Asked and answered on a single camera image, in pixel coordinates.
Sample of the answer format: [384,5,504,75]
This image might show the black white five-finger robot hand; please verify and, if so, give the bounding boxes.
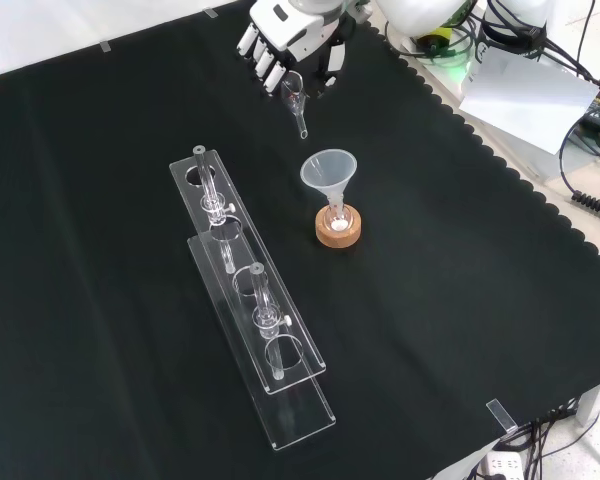
[236,0,355,99]

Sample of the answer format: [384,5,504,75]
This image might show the translucent plastic funnel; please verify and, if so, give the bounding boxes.
[300,148,358,214]

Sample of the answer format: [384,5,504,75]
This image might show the clear acrylic funnel stand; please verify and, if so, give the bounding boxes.
[168,144,337,454]

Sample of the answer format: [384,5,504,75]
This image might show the small round-bottom glass flask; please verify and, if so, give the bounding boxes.
[324,197,354,234]

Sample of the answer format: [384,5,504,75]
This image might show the white paper sheet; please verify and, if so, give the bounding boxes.
[458,47,599,158]

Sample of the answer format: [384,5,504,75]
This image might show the black bench cloth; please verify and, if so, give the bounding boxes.
[0,0,600,480]

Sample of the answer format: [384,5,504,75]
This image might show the white table leg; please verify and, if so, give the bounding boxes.
[576,374,600,427]

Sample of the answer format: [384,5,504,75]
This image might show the white power strip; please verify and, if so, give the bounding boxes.
[478,448,527,480]

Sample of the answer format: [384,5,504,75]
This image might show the cork ring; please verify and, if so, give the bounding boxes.
[315,205,364,249]

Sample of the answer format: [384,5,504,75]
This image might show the black cable bundle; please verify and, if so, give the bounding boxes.
[542,0,600,101]

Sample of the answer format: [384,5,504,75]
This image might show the black coiled cable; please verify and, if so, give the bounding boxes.
[559,122,600,222]

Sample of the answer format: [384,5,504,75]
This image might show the black floor cables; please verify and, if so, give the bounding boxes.
[497,399,584,480]

